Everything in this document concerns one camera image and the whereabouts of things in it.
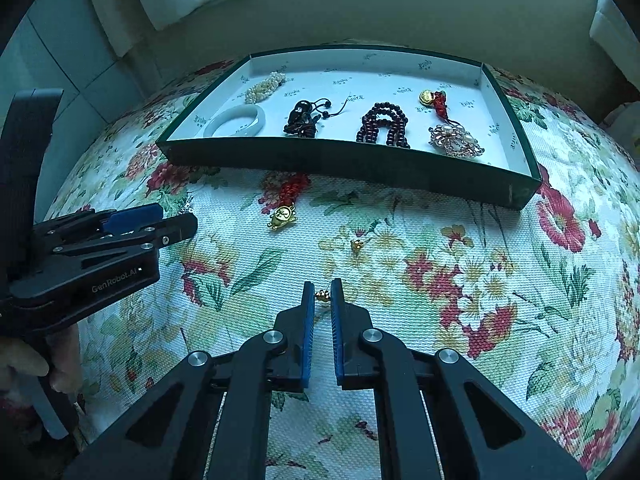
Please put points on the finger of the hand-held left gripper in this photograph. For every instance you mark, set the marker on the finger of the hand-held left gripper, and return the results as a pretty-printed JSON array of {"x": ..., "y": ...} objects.
[
  {"x": 132, "y": 217},
  {"x": 175, "y": 227}
]

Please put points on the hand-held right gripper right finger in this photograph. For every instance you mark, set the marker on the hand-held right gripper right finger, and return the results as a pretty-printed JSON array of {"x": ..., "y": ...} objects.
[{"x": 337, "y": 350}]

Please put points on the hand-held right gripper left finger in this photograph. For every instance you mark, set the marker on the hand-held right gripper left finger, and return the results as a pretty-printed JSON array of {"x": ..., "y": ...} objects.
[{"x": 307, "y": 350}]

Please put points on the small gold earring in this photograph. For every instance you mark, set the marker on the small gold earring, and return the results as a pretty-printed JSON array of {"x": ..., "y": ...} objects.
[
  {"x": 356, "y": 245},
  {"x": 322, "y": 296}
]

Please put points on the pale jade bangle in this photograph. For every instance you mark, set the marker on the pale jade bangle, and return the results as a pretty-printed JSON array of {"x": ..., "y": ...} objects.
[{"x": 257, "y": 119}]

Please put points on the dark green shallow cardboard box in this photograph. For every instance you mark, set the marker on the dark green shallow cardboard box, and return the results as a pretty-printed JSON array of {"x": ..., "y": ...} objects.
[{"x": 350, "y": 85}]

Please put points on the pearl flower brooch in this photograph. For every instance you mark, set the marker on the pearl flower brooch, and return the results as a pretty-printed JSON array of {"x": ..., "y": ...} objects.
[{"x": 455, "y": 140}]

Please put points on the red knot gold charm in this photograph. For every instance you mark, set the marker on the red knot gold charm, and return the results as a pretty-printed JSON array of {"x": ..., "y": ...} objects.
[
  {"x": 287, "y": 192},
  {"x": 440, "y": 105}
]

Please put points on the person's left hand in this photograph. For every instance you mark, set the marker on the person's left hand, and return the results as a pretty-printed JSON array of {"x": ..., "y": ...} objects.
[{"x": 20, "y": 362}]

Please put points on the pale wardrobe with line pattern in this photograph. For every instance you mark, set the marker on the pale wardrobe with line pattern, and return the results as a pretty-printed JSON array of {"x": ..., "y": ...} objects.
[{"x": 75, "y": 60}]

